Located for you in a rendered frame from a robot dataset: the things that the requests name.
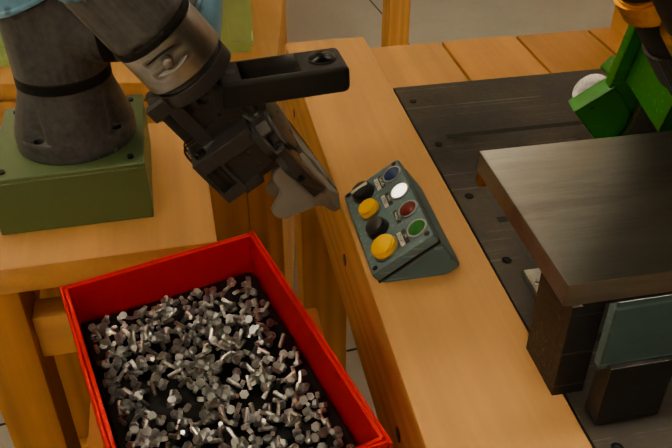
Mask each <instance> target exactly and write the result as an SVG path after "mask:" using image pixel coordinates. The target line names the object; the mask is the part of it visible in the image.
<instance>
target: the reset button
mask: <svg viewBox="0 0 672 448"><path fill-rule="evenodd" d="M378 207H379V204H378V202H377V201H376V200H375V199H372V198H368V199H366V200H364V201H363V202H362V203H361V204H360V206H359V208H358V211H359V214H360V215H361V216H362V217H363V218H369V217H371V216H373V215H374V214H375V213H376V212H377V210H378Z"/></svg>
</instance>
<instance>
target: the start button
mask: <svg viewBox="0 0 672 448"><path fill-rule="evenodd" d="M396 244H397V242H396V239H395V238H394V237H393V236H392V235H391V234H382V235H380V236H378V237H377V238H376V239H375V240H374V241H373V243H372V245H371V253H372V254H373V256H374V257H375V258H377V259H383V258H386V257H388V256H389V255H390V254H392V252H393V251H394V250H395V248H396Z"/></svg>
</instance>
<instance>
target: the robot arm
mask: <svg viewBox="0 0 672 448"><path fill-rule="evenodd" d="M222 15H223V0H0V33H1V36H2V40H3V43H4V47H5V50H6V54H7V57H8V61H9V65H10V68H11V72H12V75H13V78H14V82H15V86H16V89H17V94H16V106H15V118H14V136H15V140H16V143H17V146H18V149H19V151H20V153H21V154H22V155H23V156H24V157H26V158H27V159H29V160H32V161H34V162H37V163H41V164H47V165H74V164H81V163H86V162H90V161H94V160H97V159H100V158H103V157H106V156H108V155H110V154H113V153H115V152H116V151H118V150H120V149H121V148H123V147H124V146H125V145H127V144H128V143H129V142H130V141H131V140H132V138H133V137H134V136H135V134H136V131H137V123H136V118H135V113H134V110H133V107H132V105H131V104H130V102H129V100H128V99H127V97H126V95H125V94H124V92H123V90H122V88H121V87H120V85H119V83H118V82H117V80H116V78H115V77H114V75H113V72H112V68H111V63H110V62H122V63H123V64H124V65H125V66H126V67H127V68H128V69H129V70H130V71H131V72H132V73H133V74H134V75H135V76H136V77H137V78H138V79H139V80H140V81H141V82H142V83H143V84H144V85H145V86H146V87H147V88H148V89H149V90H150V91H149V92H148V93H147V94H146V101H147V103H148V107H147V109H146V114H147V115H148V116H149V117H150V118H151V119H152V120H153V121H154V122H155V123H156V124H158V123H159V122H161V121H163V122H164V123H165V124H166V125H167V126H168V127H169V128H170V129H171V130H172V131H173V132H174V133H175V134H176V135H177V136H179V137H180V138H181V139H182V140H183V141H184V144H183V147H184V154H185V156H186V158H187V159H188V160H189V161H190V162H191V163H192V168H193V169H194V170H195V171H196V172H197V173H198V174H199V175H200V176H201V177H202V178H203V179H204V180H205V181H206V182H207V183H208V184H210V185H211V186H212V187H213V188H214V189H215V190H216V191H217V192H218V193H219V194H220V195H221V196H222V197H223V198H224V199H225V200H226V201H227V202H228V203H230V202H232V201H233V200H235V199H236V198H238V197H239V196H241V195H242V194H243V193H245V192H246V193H247V194H248V193H249V192H250V191H252V190H253V189H255V188H256V187H258V186H259V185H260V184H262V183H263V182H265V181H264V177H263V176H264V175H265V174H267V173H268V172H269V171H271V170H272V169H273V170H272V172H271V178H270V180H269V182H268V184H267V186H266V190H267V192H268V193H269V195H270V196H272V197H274V198H276V200H275V201H274V203H273V205H272V207H271V211H272V213H273V214H274V215H275V216H276V217H277V218H281V219H285V218H289V217H291V216H293V215H296V214H298V213H301V212H303V211H306V210H308V209H310V208H313V207H315V206H319V205H321V206H325V207H326V208H327V209H329V210H331V211H334V212H336V211H337V210H339V209H340V202H339V193H338V191H337V187H336V186H335V184H334V183H333V181H332V180H331V178H330V177H329V175H328V174H327V172H326V171H325V169H324V168H323V166H322V165H321V163H320V162H319V161H318V159H317V158H316V157H315V155H314V154H313V152H312V150H311V149H310V148H309V146H308V145H307V143H306V142H305V141H304V139H303V138H302V137H301V135H300V134H299V133H298V131H297V130H296V129H295V127H294V126H293V125H292V124H291V122H290V121H289V120H288V119H287V117H286V116H285V114H284V113H283V111H282V110H281V108H280V107H279V106H278V104H277V103H276V102H278V101H284V100H291V99H298V98H304V97H311V96H318V95H324V94H331V93H338V92H344V91H347V90H348V89H349V87H350V73H349V68H348V66H347V64H346V62H345V61H344V59H343V57H342V56H341V54H340V52H339V51H338V50H337V49H336V48H327V49H320V50H312V51H305V52H298V53H291V54H284V55H277V56H269V57H262V58H255V59H248V60H241V61H233V62H230V59H231V53H230V51H229V50H228V49H227V47H226V46H225V45H224V44H223V43H222V42H221V31H222ZM185 144H187V145H186V146H185ZM187 147H188V150H187V149H186V148H187ZM186 152H187V153H188V155H189V156H190V157H191V159H192V160H191V159H190V158H189V156H188V155H187V154H186ZM196 154H197V155H198V156H197V155H196Z"/></svg>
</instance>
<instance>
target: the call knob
mask: <svg viewBox="0 0 672 448"><path fill-rule="evenodd" d="M371 191H372V185H371V184H370V183H369V182H368V181H360V182H358V183H357V184H356V185H355V186H354V187H353V188H352V191H351V195H352V197H353V198H354V200H356V201H362V200H364V199H366V198H367V197H368V196H369V195H370V193H371Z"/></svg>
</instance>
